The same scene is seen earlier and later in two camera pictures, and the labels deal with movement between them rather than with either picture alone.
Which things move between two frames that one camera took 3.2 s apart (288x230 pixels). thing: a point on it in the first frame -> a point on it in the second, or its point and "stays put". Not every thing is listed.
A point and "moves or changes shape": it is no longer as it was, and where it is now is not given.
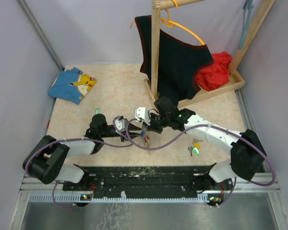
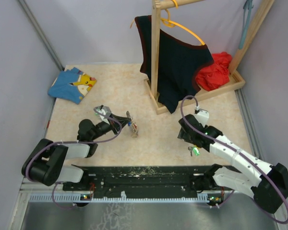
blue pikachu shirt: (71, 85) stays put
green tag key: (195, 150) stays put
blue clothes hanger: (247, 7) stays put
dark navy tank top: (179, 61) stays put
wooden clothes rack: (236, 79) stays put
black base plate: (191, 179) stays put
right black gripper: (151, 127) -> (183, 135)
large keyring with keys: (146, 139) moves or changes shape
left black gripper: (131, 127) -> (123, 120)
